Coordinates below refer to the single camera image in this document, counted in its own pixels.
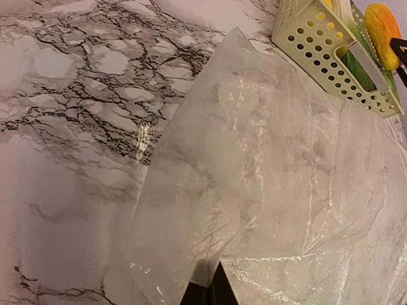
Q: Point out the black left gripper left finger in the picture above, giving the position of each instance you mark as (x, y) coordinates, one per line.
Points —
(198, 290)

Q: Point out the green fake leafy vegetable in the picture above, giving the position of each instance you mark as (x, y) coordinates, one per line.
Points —
(343, 10)

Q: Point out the pale green perforated basket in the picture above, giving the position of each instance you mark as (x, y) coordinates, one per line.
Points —
(314, 37)

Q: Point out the yellow fake lemon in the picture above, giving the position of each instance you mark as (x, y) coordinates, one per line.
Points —
(328, 3)

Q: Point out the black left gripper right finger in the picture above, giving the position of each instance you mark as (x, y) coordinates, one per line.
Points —
(220, 290)

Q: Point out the clear zip top bag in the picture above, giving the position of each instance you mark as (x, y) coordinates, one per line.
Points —
(300, 196)

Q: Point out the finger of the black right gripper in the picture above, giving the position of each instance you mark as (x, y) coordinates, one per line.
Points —
(399, 48)
(402, 74)

